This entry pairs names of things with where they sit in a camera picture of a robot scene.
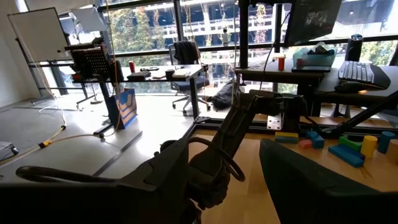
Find office desk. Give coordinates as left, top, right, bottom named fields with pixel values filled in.
left=71, top=63, right=205, bottom=139

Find black computer mouse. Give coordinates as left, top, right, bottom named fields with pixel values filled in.
left=333, top=81, right=362, bottom=95

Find black computer desk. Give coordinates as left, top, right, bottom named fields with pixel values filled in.
left=234, top=60, right=398, bottom=118

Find computer keyboard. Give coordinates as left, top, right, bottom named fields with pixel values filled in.
left=337, top=60, right=392, bottom=90

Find short blue block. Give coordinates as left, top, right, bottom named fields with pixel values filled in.
left=306, top=130, right=325, bottom=149

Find office chair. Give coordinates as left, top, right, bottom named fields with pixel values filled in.
left=169, top=40, right=213, bottom=116

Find teal rectangular block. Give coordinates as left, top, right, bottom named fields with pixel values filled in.
left=274, top=136, right=300, bottom=145

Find blue cylinder block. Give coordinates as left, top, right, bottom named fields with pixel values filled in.
left=377, top=131, right=396, bottom=154

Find white desk box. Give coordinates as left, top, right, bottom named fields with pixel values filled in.
left=172, top=68, right=192, bottom=79

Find black monitor stand pole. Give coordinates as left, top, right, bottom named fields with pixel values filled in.
left=238, top=0, right=251, bottom=70

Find whiteboard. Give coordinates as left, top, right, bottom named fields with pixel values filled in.
left=7, top=7, right=72, bottom=63

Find black backpack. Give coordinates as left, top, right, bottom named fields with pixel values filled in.
left=210, top=81, right=239, bottom=111

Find black cylindrical speaker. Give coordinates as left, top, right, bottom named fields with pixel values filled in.
left=344, top=33, right=364, bottom=62

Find yellow cylinder block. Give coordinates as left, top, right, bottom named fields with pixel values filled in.
left=360, top=134, right=378, bottom=159

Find computer monitor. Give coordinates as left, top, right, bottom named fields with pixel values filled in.
left=283, top=0, right=343, bottom=48

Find grey floor box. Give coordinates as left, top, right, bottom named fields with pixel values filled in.
left=0, top=141, right=19, bottom=162

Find blue paper bag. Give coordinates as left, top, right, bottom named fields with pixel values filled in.
left=106, top=88, right=139, bottom=130

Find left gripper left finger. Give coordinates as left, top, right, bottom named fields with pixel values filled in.
left=0, top=139, right=191, bottom=224

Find teal plastic container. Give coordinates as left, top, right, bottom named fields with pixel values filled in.
left=291, top=42, right=337, bottom=68

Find yellow floor cable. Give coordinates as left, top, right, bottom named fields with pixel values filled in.
left=0, top=124, right=105, bottom=166

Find large blue block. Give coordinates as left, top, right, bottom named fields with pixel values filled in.
left=328, top=144, right=366, bottom=169

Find white mounting bracket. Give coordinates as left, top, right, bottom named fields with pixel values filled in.
left=266, top=113, right=282, bottom=131

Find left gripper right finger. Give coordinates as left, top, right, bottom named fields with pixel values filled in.
left=259, top=139, right=398, bottom=224

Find green arch block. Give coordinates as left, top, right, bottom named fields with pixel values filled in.
left=338, top=134, right=363, bottom=152

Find black desk device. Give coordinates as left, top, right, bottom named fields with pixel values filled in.
left=126, top=70, right=152, bottom=82

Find yellow rectangular block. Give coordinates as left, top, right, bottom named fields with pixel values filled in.
left=274, top=131, right=300, bottom=139

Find orange pill bottle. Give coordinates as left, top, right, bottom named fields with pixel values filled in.
left=276, top=53, right=287, bottom=72

